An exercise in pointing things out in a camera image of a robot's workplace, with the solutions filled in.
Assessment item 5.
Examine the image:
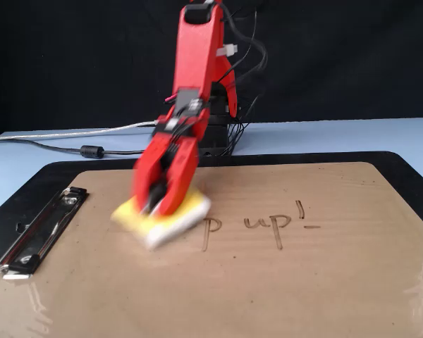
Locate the yellow white sponge black knob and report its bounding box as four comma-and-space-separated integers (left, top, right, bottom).
111, 185, 212, 251

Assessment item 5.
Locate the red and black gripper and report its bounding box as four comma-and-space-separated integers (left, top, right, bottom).
131, 87, 211, 218

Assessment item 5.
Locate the silver USB cable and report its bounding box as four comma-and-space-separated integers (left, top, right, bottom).
0, 120, 160, 143

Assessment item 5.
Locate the brown clipboard with black edge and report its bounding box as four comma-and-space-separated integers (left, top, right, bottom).
0, 151, 423, 338

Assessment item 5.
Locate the metal clipboard clip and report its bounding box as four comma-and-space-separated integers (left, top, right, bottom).
0, 186, 90, 281

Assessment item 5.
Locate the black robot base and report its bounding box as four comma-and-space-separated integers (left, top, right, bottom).
196, 115, 241, 158

